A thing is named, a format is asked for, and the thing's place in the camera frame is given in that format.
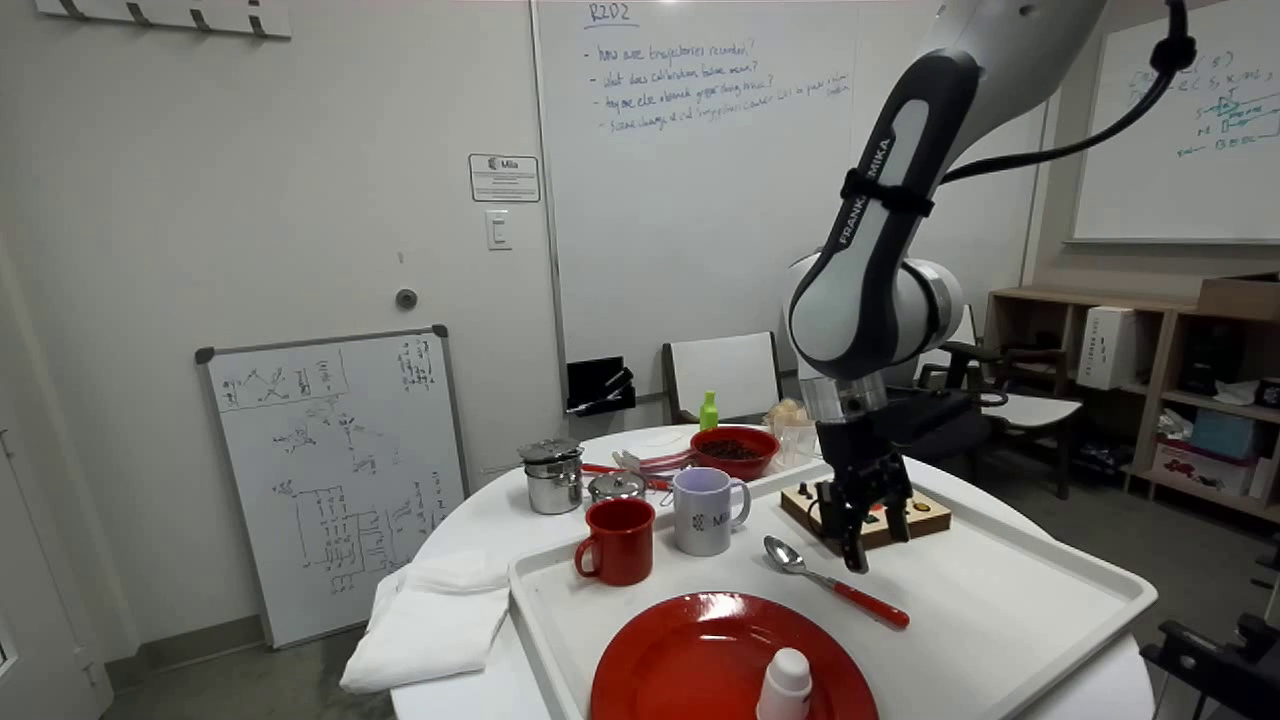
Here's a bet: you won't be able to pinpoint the red plate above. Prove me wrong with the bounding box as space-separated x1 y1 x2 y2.
587 587 883 720

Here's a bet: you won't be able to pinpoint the red and white box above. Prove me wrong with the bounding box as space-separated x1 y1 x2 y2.
1152 434 1274 504

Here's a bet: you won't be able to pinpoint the wooden busy board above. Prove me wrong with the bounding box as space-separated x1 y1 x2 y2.
776 476 957 558

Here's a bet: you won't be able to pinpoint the wooden shelf unit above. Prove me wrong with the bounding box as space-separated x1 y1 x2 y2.
988 283 1280 527

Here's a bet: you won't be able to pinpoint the small metal cup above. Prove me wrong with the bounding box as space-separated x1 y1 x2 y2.
585 469 650 508

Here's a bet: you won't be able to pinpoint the metal canister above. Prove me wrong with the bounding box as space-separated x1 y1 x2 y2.
516 434 587 519

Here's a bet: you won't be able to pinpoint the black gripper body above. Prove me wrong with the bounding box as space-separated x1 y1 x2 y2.
811 413 917 504

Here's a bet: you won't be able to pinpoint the black metal stand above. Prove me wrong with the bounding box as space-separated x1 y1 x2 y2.
1140 570 1280 720

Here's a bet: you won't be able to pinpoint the white chair with black armrests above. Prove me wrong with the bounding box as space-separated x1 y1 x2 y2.
976 335 1087 498

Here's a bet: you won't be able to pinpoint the small leaning whiteboard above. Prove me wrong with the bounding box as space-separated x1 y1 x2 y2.
193 318 471 653

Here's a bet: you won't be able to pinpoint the teal box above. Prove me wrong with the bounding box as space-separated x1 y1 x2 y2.
1188 407 1263 464

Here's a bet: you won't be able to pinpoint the small white bottle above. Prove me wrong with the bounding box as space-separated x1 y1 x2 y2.
752 645 816 720

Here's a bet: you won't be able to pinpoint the white chair with wooden frame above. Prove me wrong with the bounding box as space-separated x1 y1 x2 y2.
665 329 785 424

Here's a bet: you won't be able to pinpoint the red-handled metal spoon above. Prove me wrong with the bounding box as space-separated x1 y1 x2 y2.
758 532 917 637

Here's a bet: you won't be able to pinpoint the black wall file holder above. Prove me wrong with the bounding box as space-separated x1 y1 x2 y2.
560 352 640 418

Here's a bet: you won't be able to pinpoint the white wall sign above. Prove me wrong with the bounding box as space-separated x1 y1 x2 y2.
463 148 544 207

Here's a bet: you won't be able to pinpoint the wall coat hook rail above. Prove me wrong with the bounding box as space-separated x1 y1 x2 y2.
32 0 295 45

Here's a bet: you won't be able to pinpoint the red-handled kitchen utensils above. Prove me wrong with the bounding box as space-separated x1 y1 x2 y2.
580 447 696 489

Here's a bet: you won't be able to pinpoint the red bowl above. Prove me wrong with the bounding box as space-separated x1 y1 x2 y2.
689 424 785 485

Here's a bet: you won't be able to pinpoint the white tray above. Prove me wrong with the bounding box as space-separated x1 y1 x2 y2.
506 453 1159 720

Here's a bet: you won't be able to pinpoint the red mug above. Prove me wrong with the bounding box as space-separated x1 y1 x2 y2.
573 496 660 587

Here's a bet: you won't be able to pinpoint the white box on shelf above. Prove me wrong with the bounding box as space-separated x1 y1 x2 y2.
1073 302 1140 394

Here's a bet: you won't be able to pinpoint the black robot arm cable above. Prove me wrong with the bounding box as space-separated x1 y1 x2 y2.
934 0 1198 188

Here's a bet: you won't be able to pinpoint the white mug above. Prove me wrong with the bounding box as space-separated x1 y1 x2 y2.
667 464 757 558

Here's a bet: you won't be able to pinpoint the clear plastic measuring cup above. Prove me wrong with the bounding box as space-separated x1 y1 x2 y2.
762 394 825 464

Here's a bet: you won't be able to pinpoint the white folded cloth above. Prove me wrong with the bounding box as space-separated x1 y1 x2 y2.
335 544 516 697

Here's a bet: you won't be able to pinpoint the cardboard box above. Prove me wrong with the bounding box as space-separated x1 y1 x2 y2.
1196 271 1280 325

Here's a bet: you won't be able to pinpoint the wall whiteboard green writing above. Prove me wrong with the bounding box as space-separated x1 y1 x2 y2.
1069 0 1280 253

